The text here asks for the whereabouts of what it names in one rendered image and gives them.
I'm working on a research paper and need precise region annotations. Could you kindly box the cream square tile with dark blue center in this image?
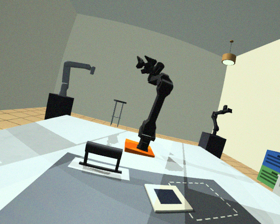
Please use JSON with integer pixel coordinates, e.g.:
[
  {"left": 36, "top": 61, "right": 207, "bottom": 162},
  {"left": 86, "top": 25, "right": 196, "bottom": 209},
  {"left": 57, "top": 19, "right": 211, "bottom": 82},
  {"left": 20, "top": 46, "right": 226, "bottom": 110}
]
[{"left": 144, "top": 184, "right": 193, "bottom": 212}]

